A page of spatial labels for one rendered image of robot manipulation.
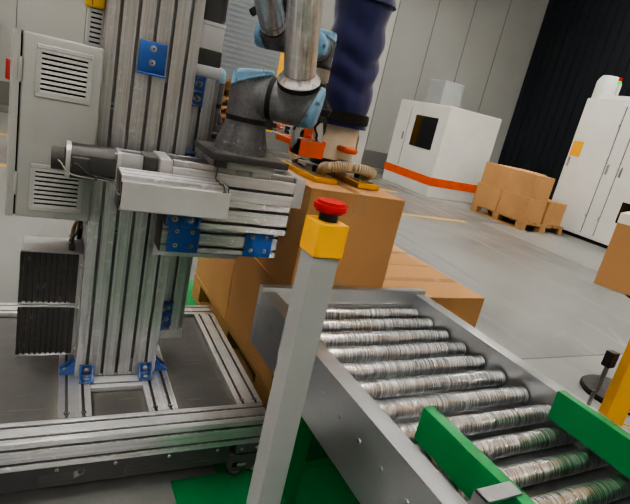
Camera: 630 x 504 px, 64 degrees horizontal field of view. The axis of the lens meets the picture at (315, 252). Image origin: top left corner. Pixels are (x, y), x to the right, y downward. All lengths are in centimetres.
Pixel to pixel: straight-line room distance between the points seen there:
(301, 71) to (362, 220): 69
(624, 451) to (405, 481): 57
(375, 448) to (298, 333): 30
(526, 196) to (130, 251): 765
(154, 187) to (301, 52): 49
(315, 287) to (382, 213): 91
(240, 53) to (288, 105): 1007
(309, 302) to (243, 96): 65
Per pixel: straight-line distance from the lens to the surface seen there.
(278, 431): 117
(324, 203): 97
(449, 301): 228
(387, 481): 114
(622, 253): 308
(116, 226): 163
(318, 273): 100
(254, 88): 143
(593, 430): 148
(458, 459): 112
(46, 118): 150
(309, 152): 162
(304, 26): 131
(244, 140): 142
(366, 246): 189
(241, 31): 1149
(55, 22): 1111
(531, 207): 881
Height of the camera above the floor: 121
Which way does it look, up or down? 16 degrees down
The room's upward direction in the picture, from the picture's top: 13 degrees clockwise
